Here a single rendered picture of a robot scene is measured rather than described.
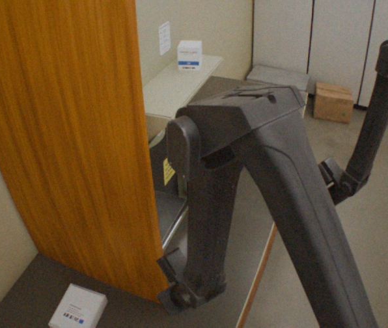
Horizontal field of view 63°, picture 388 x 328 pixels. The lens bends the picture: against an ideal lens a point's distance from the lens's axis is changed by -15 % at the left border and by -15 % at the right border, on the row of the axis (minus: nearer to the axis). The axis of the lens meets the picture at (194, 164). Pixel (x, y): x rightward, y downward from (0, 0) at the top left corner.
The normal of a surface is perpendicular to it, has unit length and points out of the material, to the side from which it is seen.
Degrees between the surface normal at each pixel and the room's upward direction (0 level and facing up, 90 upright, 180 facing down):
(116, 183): 90
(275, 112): 44
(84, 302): 0
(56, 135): 90
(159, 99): 0
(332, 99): 85
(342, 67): 90
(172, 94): 0
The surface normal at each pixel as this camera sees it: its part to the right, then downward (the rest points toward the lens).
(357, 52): -0.36, 0.59
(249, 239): -0.03, -0.78
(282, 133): 0.40, -0.22
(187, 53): -0.14, 0.62
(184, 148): -0.81, 0.38
